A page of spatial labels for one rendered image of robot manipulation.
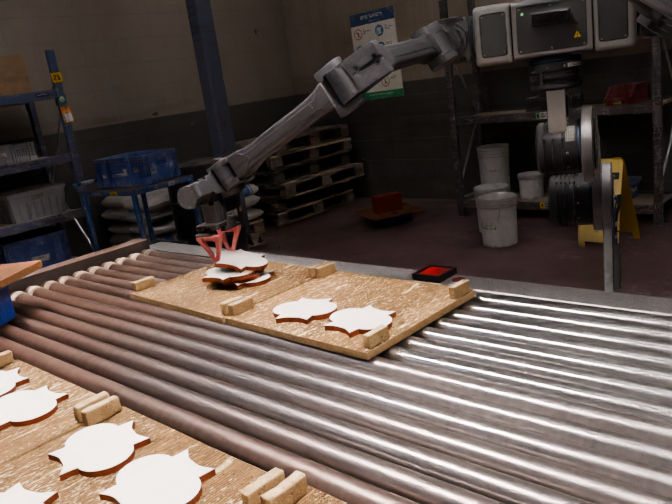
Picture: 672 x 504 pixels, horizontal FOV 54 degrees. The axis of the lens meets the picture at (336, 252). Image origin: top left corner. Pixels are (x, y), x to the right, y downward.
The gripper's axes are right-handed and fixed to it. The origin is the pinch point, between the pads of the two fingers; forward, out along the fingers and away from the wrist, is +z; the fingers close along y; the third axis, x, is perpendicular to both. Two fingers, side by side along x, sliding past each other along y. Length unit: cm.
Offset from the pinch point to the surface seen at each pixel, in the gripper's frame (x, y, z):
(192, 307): 1.2, 19.2, 6.8
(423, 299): 55, 14, 8
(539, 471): 82, 68, 11
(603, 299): 89, 9, 11
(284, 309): 27.2, 23.3, 6.3
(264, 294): 15.7, 10.7, 7.2
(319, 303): 33.8, 19.7, 6.5
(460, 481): 73, 71, 11
